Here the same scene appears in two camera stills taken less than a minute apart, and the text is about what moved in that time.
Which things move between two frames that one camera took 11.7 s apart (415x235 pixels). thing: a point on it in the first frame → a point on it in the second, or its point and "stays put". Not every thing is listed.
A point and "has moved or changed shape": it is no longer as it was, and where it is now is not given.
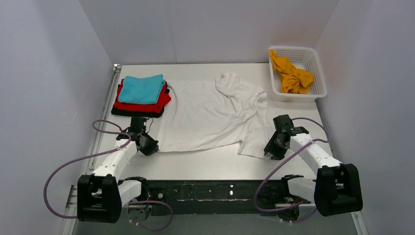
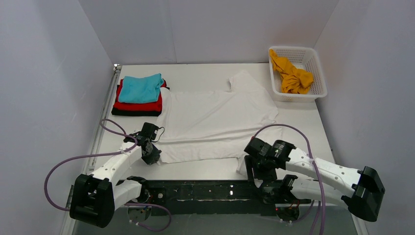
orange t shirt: (294, 80) stays put
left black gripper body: (148, 144) → (152, 154)
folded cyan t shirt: (145, 90) stays put
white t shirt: (204, 114) has moved or changed shape
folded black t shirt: (136, 113) stays put
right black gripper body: (274, 146) → (252, 165)
